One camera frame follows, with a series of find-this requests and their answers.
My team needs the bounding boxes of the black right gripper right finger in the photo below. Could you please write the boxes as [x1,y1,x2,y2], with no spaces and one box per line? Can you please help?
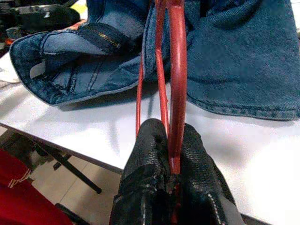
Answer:
[174,123,243,225]

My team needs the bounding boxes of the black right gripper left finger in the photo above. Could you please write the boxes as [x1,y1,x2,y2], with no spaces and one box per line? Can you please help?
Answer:
[110,118,172,225]

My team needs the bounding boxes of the red plastic hanger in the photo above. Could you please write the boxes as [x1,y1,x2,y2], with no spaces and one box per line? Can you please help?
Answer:
[135,0,188,225]

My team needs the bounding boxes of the red shirt with striped trim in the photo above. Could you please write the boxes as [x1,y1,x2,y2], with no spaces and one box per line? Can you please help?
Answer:
[0,149,73,225]

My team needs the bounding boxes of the blue denim jeans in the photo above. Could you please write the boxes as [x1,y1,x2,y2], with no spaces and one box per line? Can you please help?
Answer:
[9,0,300,121]

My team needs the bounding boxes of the crumpled white cloth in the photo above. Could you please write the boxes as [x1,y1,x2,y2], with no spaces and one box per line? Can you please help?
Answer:
[0,67,21,89]

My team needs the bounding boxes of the black electronic device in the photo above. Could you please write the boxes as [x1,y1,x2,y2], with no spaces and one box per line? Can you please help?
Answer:
[0,0,82,36]

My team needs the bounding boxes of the white table with black frame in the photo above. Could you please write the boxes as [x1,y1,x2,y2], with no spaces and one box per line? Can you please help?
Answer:
[0,42,300,225]

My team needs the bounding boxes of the black clothes rack frame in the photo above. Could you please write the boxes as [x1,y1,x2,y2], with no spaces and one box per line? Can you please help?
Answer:
[54,202,91,225]

